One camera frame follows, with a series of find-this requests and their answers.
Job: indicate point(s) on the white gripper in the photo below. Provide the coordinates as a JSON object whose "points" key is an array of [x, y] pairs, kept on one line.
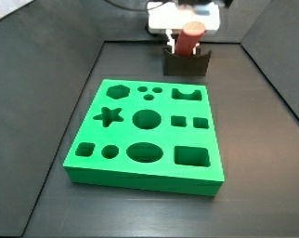
{"points": [[170, 15]]}

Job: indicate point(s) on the red oval cylinder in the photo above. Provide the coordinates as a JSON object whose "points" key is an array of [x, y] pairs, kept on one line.
{"points": [[187, 38]]}

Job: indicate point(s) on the black cradle fixture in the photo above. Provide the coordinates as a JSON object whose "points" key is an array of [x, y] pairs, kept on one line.
{"points": [[185, 66]]}

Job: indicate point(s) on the green foam shape board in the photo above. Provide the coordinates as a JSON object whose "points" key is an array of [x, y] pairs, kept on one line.
{"points": [[147, 138]]}

